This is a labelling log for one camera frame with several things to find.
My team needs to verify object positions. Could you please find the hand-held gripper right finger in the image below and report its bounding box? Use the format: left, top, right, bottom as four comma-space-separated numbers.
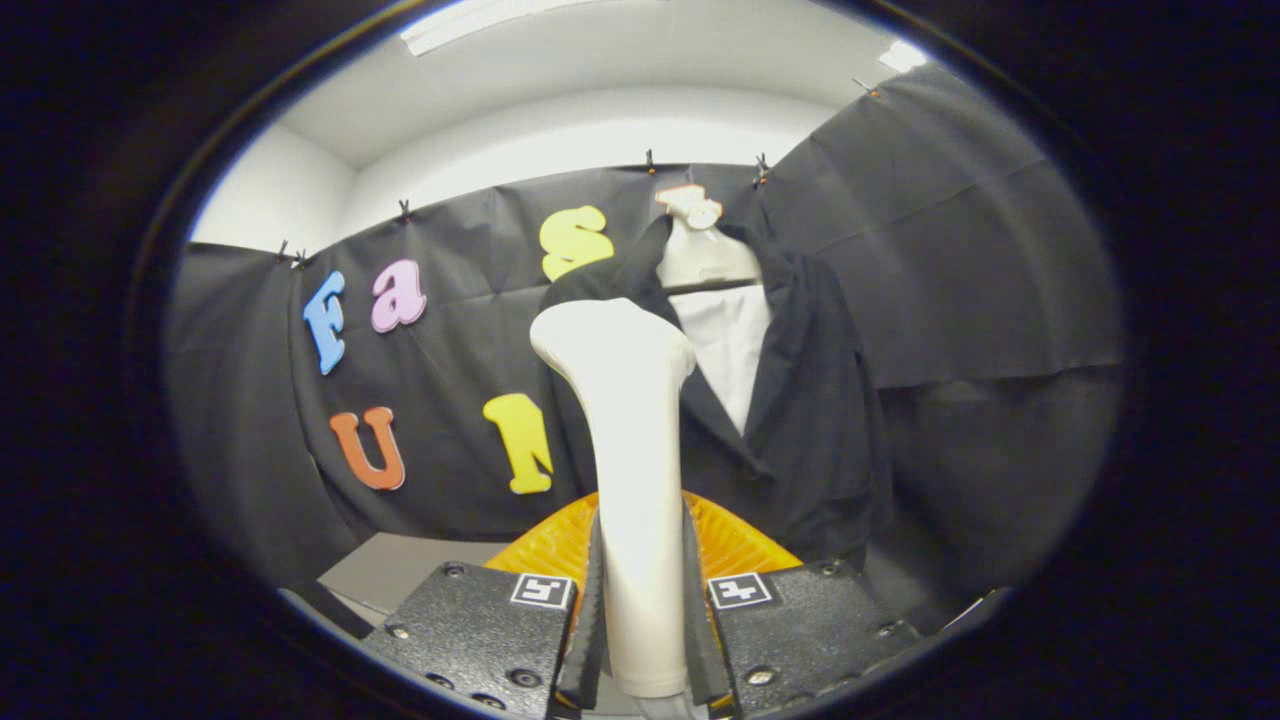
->
683, 490, 921, 719

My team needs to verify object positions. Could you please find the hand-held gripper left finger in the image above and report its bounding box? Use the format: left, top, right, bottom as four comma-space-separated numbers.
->
360, 490, 606, 720

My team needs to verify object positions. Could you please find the white garment steamer head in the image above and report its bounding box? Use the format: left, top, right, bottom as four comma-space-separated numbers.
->
529, 297, 697, 720

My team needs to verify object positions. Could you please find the black blazer jacket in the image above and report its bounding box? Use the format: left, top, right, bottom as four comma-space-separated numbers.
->
540, 215, 896, 571

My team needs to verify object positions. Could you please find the grey cabinet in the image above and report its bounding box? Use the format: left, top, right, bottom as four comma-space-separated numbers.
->
280, 530, 511, 641

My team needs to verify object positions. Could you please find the white mannequin torso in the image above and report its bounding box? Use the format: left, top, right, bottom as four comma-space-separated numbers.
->
655, 185, 776, 436

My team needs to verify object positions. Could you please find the black backdrop cloth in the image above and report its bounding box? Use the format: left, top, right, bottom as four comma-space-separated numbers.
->
165, 62, 1126, 631

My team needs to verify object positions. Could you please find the row of small backdrop clips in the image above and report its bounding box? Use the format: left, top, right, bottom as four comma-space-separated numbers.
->
275, 78, 881, 271

